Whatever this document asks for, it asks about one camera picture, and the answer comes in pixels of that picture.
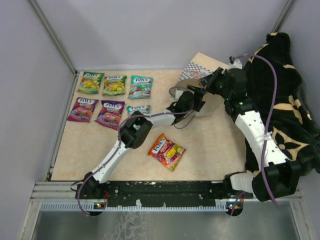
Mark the teal snack packet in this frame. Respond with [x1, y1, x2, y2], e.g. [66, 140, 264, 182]
[128, 75, 154, 100]
[126, 105, 151, 117]

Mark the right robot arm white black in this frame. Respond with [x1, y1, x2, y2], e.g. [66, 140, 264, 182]
[199, 67, 301, 202]

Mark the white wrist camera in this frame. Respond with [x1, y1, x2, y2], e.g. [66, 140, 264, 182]
[169, 88, 184, 100]
[227, 56, 243, 71]

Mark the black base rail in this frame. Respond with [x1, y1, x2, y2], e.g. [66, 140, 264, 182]
[74, 179, 253, 208]

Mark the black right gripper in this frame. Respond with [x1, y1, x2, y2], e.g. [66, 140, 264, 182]
[198, 67, 231, 100]

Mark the black floral blanket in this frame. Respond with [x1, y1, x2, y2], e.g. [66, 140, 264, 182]
[244, 32, 320, 176]

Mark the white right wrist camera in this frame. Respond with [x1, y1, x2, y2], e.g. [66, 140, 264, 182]
[227, 56, 243, 71]

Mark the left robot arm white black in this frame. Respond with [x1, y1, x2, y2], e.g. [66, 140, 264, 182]
[75, 85, 206, 201]

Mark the purple snack packet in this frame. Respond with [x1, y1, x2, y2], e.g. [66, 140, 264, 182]
[95, 100, 125, 130]
[66, 97, 99, 123]

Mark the green snack packet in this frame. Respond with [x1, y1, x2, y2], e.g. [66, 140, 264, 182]
[102, 75, 127, 96]
[77, 71, 104, 95]

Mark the orange snack packet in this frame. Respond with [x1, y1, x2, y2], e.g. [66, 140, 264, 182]
[148, 133, 186, 172]

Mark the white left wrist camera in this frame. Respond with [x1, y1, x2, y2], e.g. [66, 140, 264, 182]
[169, 88, 184, 100]

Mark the blue checkered paper bag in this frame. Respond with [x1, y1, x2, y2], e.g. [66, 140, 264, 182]
[169, 52, 228, 129]

